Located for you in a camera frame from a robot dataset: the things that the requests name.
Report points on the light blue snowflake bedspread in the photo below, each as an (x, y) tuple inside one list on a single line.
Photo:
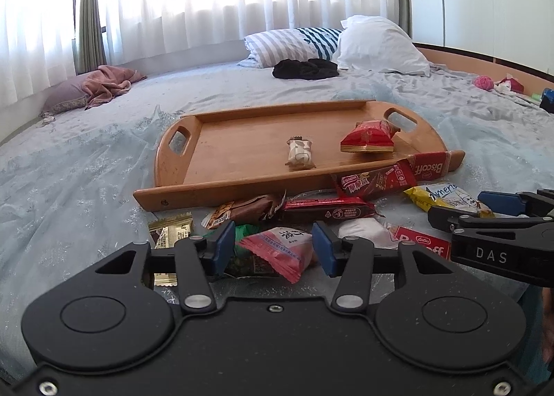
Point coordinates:
[(73, 188)]

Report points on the long red biscuit packet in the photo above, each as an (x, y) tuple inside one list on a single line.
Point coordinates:
[(428, 166)]

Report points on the pink blanket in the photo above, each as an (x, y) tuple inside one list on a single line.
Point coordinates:
[(108, 84)]

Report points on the striped pillow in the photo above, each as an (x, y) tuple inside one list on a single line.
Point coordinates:
[(281, 45)]

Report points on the white brown snack bar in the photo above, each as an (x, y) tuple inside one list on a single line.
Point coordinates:
[(298, 154)]

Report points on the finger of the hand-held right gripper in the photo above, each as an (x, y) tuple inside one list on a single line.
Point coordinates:
[(497, 202), (454, 218)]

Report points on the wooden tray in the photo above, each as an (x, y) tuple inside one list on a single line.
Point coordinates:
[(242, 149)]

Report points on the black cloth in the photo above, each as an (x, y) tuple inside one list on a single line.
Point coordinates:
[(305, 69)]

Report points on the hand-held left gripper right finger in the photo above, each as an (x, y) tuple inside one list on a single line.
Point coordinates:
[(323, 251)]

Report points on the red brown wafer packet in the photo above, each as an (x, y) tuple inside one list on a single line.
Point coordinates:
[(376, 181)]

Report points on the brown snack packet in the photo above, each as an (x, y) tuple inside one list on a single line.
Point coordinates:
[(246, 209)]

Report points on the pink snack packet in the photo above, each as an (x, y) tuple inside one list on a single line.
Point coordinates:
[(277, 251)]

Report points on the white pillow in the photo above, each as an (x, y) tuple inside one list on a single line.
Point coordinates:
[(381, 47)]

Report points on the dark red bar packet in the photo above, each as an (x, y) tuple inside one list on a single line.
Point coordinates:
[(329, 210)]

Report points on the red white cloth item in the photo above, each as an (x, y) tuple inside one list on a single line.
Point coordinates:
[(510, 84)]

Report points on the small green object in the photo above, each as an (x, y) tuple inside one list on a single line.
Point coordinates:
[(536, 97)]

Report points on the red peanut packet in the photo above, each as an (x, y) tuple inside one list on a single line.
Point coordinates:
[(368, 136)]

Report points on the grey bed sheet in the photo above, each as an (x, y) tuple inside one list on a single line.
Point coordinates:
[(207, 80)]

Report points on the small red biscuit packet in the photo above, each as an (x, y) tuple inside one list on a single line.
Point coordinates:
[(415, 242)]

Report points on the dark blue object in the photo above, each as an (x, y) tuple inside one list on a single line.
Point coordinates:
[(549, 100)]

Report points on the green snack packet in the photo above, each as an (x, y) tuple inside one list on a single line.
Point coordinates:
[(244, 231)]

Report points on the purple pillow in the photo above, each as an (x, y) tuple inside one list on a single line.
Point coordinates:
[(65, 95)]

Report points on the white snack packet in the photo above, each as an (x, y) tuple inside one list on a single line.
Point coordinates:
[(368, 233)]

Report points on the pink yarn ball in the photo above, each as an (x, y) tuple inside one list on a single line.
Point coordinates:
[(483, 82)]

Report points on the gold snack packet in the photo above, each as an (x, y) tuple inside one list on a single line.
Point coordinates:
[(171, 233)]

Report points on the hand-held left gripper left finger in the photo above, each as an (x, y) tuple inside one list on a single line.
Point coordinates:
[(223, 246)]

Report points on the yellow snack packet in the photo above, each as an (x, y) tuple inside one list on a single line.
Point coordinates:
[(446, 199)]

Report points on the wooden bed headboard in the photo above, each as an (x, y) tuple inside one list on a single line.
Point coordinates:
[(476, 57)]

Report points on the small silver object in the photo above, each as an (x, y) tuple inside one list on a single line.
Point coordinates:
[(47, 120)]

